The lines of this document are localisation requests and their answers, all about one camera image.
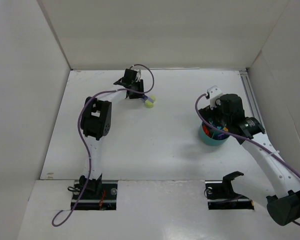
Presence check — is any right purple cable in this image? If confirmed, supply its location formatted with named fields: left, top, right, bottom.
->
left=194, top=92, right=300, bottom=228

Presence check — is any orange dish lego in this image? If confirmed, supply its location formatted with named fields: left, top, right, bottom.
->
left=202, top=125, right=211, bottom=138

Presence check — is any purple cable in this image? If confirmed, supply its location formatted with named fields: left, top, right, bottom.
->
left=51, top=63, right=155, bottom=227
left=194, top=92, right=300, bottom=228

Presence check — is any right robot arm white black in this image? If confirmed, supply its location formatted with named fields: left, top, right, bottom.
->
left=195, top=90, right=300, bottom=226

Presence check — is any light green rounded lego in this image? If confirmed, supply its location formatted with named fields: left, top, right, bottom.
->
left=144, top=100, right=154, bottom=109

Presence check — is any purple long lego brick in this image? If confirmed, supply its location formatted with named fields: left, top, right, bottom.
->
left=216, top=133, right=226, bottom=141

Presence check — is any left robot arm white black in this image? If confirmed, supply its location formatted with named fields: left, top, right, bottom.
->
left=79, top=68, right=144, bottom=194

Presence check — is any teal round divided container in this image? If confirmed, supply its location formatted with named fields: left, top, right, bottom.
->
left=198, top=122, right=229, bottom=147

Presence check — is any aluminium rail right side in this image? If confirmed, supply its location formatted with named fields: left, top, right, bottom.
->
left=239, top=69, right=264, bottom=125

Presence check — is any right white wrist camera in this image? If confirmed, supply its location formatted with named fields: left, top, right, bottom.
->
left=206, top=85, right=223, bottom=110

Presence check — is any light green small lego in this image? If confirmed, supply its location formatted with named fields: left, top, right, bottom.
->
left=149, top=95, right=156, bottom=103

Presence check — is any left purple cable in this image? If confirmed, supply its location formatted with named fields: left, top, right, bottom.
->
left=51, top=63, right=155, bottom=227

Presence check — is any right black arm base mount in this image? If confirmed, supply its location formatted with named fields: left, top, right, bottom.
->
left=203, top=171, right=255, bottom=210

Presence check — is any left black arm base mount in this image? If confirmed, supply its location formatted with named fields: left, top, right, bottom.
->
left=67, top=175, right=118, bottom=211

